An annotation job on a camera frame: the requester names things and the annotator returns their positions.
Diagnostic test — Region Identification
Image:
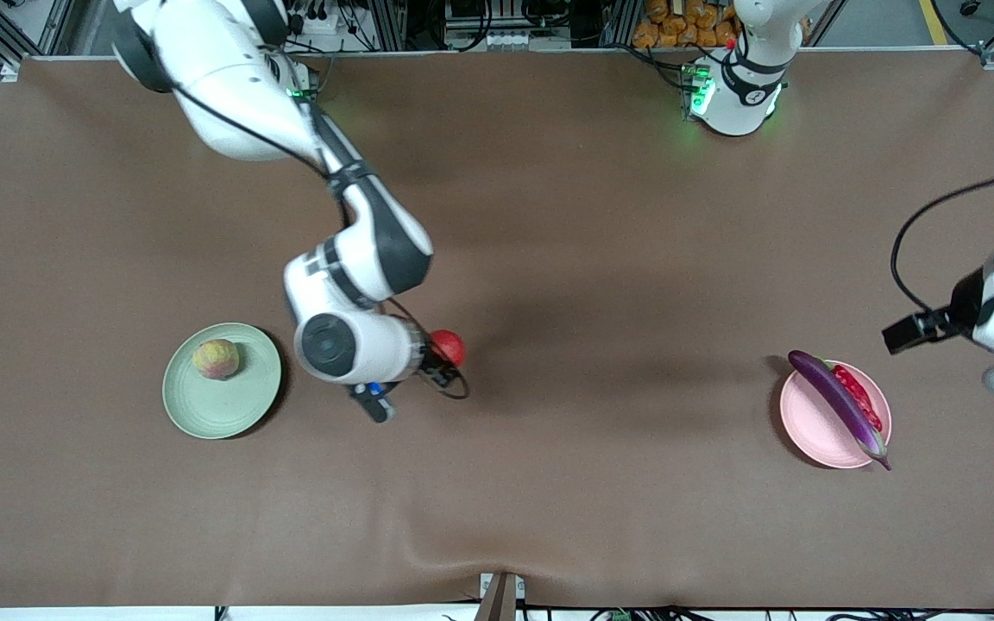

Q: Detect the red apple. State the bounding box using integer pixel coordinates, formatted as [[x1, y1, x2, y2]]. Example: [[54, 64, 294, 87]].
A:
[[430, 329, 467, 368]]

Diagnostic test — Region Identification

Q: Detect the red chili pepper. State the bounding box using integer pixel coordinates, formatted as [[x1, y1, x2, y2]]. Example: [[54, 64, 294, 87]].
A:
[[821, 361, 884, 434]]

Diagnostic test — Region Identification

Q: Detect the purple eggplant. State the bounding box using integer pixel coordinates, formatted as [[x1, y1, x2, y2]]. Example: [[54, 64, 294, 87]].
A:
[[788, 349, 893, 472]]

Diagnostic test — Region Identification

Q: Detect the yellow pink peach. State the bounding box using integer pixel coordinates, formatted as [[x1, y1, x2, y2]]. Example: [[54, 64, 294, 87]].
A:
[[192, 339, 241, 381]]

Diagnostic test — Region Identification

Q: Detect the pink round plate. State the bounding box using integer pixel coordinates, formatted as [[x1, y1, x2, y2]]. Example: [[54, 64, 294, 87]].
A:
[[779, 360, 892, 469]]

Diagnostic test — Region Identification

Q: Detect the brown table cover cloth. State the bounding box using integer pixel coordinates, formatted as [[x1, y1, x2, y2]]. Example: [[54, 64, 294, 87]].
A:
[[0, 50, 994, 610]]

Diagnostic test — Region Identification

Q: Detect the pale green round plate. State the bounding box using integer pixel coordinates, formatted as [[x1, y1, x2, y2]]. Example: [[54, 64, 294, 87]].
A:
[[162, 323, 282, 440]]

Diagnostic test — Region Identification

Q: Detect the grey electronics box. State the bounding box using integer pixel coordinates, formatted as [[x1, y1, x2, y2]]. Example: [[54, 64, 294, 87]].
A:
[[444, 0, 534, 50]]

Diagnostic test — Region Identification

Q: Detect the white power strip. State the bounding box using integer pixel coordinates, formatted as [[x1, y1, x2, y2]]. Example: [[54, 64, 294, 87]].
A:
[[286, 0, 351, 35]]

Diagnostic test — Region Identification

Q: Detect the bag of orange snacks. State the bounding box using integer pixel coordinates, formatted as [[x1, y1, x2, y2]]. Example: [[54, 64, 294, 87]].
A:
[[632, 0, 739, 49]]

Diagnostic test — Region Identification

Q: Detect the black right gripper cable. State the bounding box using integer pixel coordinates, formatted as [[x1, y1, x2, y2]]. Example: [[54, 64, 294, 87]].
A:
[[165, 78, 470, 400]]

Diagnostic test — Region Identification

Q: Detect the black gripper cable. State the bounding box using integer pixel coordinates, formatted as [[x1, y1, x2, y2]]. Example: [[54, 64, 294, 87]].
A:
[[891, 172, 994, 316], [165, 78, 470, 400]]

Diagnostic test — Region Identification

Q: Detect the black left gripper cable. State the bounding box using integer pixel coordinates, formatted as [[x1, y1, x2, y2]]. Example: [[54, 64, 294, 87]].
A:
[[891, 172, 994, 316]]

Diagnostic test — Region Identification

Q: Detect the metal table edge bracket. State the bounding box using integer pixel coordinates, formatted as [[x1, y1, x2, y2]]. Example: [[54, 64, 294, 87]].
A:
[[478, 572, 525, 621]]

